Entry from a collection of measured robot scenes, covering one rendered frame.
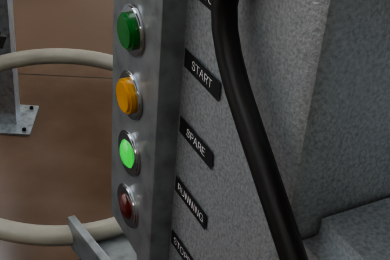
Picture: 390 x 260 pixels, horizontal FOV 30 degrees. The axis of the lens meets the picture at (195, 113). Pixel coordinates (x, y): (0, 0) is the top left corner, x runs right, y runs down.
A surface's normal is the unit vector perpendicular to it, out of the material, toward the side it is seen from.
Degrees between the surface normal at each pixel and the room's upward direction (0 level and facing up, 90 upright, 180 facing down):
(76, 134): 0
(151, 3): 90
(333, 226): 4
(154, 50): 90
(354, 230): 4
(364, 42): 90
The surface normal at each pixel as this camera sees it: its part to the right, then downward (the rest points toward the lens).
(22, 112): 0.07, -0.83
